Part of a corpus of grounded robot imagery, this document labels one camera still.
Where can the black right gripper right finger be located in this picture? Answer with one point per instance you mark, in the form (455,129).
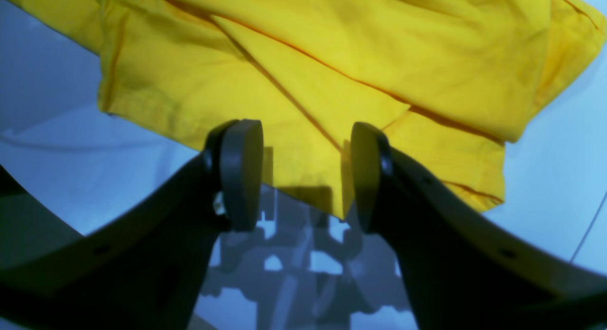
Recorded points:
(461,271)

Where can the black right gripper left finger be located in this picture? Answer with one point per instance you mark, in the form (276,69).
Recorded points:
(144,270)

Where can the yellow T-shirt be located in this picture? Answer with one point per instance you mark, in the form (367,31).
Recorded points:
(450,82)

